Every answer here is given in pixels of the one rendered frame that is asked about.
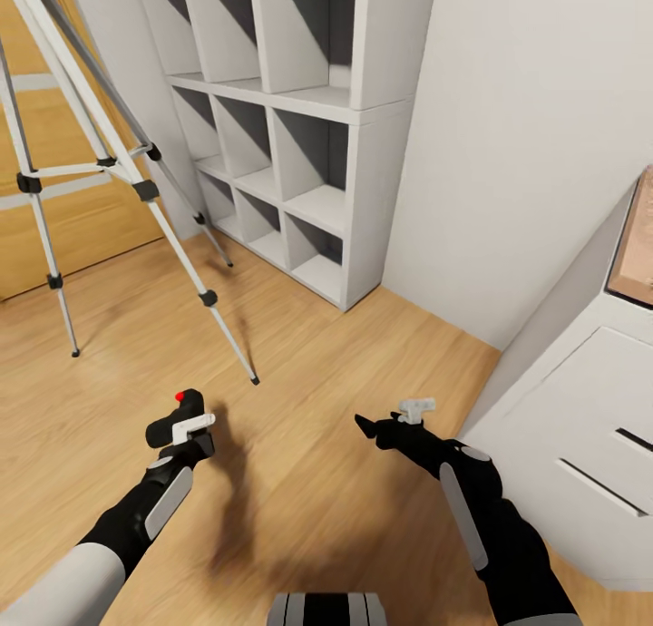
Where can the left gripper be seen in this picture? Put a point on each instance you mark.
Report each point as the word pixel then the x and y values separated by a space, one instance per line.
pixel 201 447

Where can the digital camera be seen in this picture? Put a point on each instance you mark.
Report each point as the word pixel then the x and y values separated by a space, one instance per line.
pixel 159 433

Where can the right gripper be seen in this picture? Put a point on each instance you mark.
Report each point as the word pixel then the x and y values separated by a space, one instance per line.
pixel 391 433

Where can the robot trunk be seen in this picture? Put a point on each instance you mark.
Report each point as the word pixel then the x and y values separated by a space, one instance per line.
pixel 326 609

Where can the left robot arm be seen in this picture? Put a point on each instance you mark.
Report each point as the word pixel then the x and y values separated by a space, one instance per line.
pixel 81 588

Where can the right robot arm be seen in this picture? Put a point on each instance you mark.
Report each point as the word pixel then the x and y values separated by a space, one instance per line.
pixel 507 552

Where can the camera tripod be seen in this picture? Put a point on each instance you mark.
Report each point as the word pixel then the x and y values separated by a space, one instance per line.
pixel 80 96

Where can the door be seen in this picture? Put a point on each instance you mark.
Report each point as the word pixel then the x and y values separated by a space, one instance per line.
pixel 91 217

